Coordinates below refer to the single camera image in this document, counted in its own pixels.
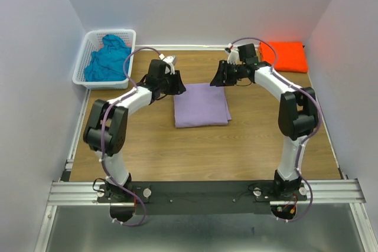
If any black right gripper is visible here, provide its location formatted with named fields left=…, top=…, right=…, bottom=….
left=209, top=60, right=246, bottom=87

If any purple t shirt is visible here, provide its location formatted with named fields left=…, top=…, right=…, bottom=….
left=174, top=83, right=232, bottom=128

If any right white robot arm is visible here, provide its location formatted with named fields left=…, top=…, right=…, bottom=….
left=210, top=43, right=321, bottom=200

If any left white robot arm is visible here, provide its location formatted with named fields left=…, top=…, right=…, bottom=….
left=83, top=55, right=186, bottom=202

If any teal t shirt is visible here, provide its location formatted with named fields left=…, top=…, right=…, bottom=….
left=84, top=34, right=132, bottom=82

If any folded orange t shirt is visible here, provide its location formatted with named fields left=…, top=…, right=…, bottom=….
left=259, top=42, right=308, bottom=73

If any white plastic laundry basket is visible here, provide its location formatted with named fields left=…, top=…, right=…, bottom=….
left=72, top=28, right=136, bottom=90

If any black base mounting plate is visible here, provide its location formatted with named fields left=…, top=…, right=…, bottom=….
left=95, top=180, right=307, bottom=218

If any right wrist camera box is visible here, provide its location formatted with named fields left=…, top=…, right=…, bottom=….
left=224, top=45, right=240, bottom=65

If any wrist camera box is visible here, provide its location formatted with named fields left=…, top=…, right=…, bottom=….
left=163, top=55, right=177, bottom=74
left=224, top=45, right=240, bottom=65

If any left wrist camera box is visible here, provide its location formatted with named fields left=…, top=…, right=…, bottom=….
left=163, top=55, right=177, bottom=74

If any aluminium rail frame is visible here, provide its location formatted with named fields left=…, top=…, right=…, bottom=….
left=34, top=178, right=378, bottom=252

